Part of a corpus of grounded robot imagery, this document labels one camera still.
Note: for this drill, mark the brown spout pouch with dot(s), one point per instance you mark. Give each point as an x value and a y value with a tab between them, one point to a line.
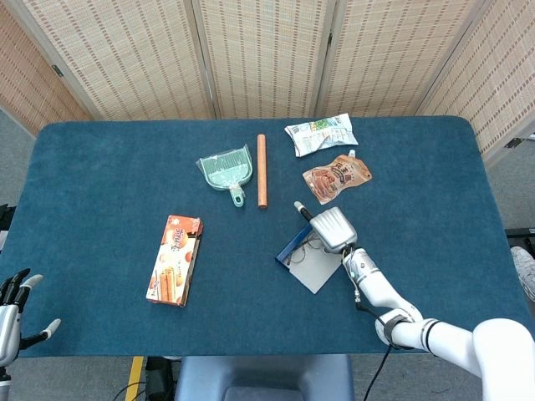
336	177

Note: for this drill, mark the orange biscuit roll box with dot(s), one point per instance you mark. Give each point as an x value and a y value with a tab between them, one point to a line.
175	259

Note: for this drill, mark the black-rimmed eyeglasses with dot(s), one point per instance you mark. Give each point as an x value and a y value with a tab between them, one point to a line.
297	255

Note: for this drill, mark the yellow floor tape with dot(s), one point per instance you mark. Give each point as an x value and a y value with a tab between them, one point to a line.
134	376

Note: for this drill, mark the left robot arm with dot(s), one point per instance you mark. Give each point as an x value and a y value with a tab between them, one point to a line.
4	384

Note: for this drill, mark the blue table cloth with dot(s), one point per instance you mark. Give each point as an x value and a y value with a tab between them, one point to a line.
104	209

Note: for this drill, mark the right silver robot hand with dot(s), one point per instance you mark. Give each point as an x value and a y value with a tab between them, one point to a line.
334	229

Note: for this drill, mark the white sneaker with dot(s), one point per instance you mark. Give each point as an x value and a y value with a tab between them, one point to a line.
524	267

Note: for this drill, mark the mint green plastic dustpan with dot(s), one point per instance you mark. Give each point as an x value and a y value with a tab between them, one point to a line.
225	171

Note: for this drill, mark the woven bamboo folding screen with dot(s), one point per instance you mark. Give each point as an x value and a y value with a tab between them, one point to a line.
267	54

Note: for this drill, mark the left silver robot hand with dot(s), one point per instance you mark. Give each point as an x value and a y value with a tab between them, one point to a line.
8	326

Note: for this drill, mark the wooden rolling pin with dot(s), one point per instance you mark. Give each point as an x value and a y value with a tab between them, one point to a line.
262	171

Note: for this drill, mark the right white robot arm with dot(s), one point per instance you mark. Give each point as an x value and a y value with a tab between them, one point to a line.
388	292

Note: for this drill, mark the white crumpled snack bag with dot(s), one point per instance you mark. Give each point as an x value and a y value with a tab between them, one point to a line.
322	133

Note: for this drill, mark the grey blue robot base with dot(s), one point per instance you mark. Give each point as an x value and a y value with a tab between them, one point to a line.
263	376

